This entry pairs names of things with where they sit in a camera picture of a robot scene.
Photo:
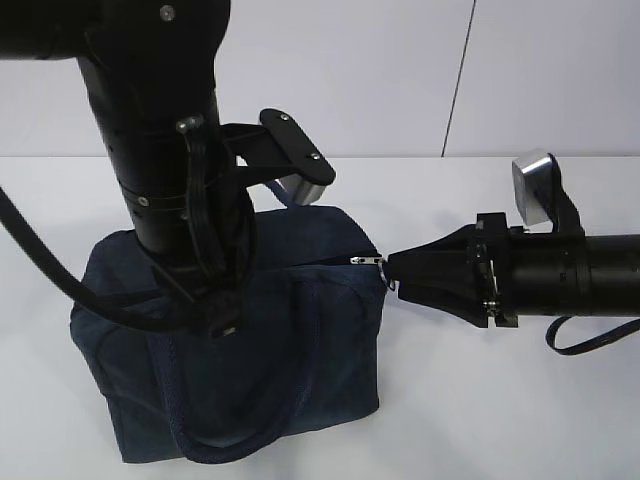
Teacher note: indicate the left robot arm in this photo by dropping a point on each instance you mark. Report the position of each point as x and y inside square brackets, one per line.
[148, 69]

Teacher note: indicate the dark blue lunch bag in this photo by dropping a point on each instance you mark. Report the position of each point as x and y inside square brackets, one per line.
[304, 357]

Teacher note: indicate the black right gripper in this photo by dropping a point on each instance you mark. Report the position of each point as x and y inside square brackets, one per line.
[463, 297]

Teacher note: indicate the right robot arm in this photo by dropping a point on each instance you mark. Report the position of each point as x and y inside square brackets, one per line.
[558, 275]

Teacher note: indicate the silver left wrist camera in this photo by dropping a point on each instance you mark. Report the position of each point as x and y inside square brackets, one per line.
[277, 149]

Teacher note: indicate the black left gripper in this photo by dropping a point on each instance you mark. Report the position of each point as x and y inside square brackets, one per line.
[208, 308]

